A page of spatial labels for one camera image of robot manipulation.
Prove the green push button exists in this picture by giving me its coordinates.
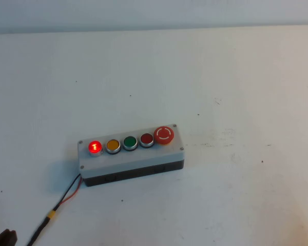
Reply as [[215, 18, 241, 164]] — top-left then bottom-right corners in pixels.
[[122, 135, 139, 152]]

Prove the black and red power cable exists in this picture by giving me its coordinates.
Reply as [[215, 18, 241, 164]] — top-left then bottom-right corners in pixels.
[[26, 173, 83, 246]]

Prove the dark red push button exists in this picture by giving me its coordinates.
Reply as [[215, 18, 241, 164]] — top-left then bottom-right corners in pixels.
[[139, 133, 155, 149]]

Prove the red emergency stop mushroom button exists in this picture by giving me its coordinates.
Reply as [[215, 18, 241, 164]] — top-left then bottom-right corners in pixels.
[[153, 125, 175, 146]]

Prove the yellow push button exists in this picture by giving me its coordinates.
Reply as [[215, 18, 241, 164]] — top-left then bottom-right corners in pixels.
[[105, 138, 122, 156]]

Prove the grey and black control box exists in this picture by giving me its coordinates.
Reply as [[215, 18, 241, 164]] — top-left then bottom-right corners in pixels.
[[77, 124, 185, 187]]

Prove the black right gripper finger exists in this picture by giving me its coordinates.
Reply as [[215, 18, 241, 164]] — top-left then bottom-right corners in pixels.
[[0, 229, 17, 246]]

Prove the red indicator light button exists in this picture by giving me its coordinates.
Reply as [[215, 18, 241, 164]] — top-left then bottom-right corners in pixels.
[[88, 139, 104, 157]]

